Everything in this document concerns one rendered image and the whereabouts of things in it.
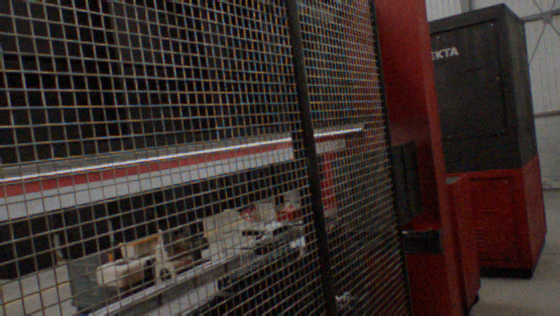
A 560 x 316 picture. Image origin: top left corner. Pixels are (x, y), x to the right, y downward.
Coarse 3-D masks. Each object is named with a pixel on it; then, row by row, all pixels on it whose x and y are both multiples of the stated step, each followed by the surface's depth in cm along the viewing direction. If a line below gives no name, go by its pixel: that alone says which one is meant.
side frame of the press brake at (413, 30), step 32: (384, 0) 301; (416, 0) 295; (384, 32) 304; (416, 32) 293; (384, 64) 306; (416, 64) 296; (352, 96) 320; (416, 96) 298; (416, 128) 300; (416, 224) 307; (448, 224) 314; (384, 256) 321; (416, 256) 310; (448, 256) 307; (416, 288) 312; (448, 288) 301
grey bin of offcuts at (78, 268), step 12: (72, 264) 473; (84, 264) 463; (96, 264) 453; (84, 276) 466; (96, 276) 455; (72, 288) 479; (84, 288) 468; (96, 288) 458; (72, 300) 481; (84, 300) 470; (96, 300) 460; (84, 312) 478
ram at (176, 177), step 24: (264, 144) 245; (336, 144) 314; (96, 168) 161; (144, 168) 178; (168, 168) 188; (192, 168) 199; (216, 168) 212; (240, 168) 226; (0, 192) 135; (48, 192) 146; (96, 192) 160; (120, 192) 168; (0, 216) 134
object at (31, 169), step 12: (324, 132) 257; (336, 132) 269; (192, 144) 171; (204, 144) 176; (216, 144) 182; (228, 144) 188; (240, 144) 194; (96, 156) 137; (108, 156) 140; (120, 156) 144; (132, 156) 148; (144, 156) 152; (156, 156) 156; (12, 168) 117; (24, 168) 120; (36, 168) 122; (48, 168) 125; (60, 168) 128; (72, 168) 131
